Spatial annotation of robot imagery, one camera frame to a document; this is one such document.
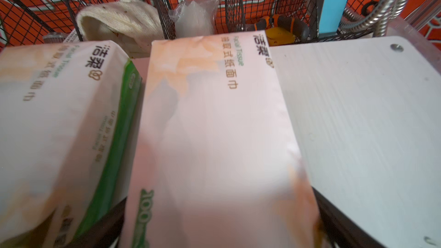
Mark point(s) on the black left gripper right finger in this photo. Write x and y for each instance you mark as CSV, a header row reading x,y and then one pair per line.
x,y
341,230

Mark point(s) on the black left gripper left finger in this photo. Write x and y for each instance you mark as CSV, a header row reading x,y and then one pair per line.
x,y
105,231

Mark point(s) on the white green tissue pack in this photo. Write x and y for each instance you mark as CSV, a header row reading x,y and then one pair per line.
x,y
217,163
66,113

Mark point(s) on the white two-tier shelf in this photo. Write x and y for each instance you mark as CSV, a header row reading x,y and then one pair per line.
x,y
366,115

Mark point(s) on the orange black pliers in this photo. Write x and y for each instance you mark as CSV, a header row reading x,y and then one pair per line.
x,y
281,30

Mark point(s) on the clear plastic bag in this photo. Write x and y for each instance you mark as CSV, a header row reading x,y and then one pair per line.
x,y
193,18

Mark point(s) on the blue box in basket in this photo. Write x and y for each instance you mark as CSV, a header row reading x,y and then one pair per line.
x,y
334,3

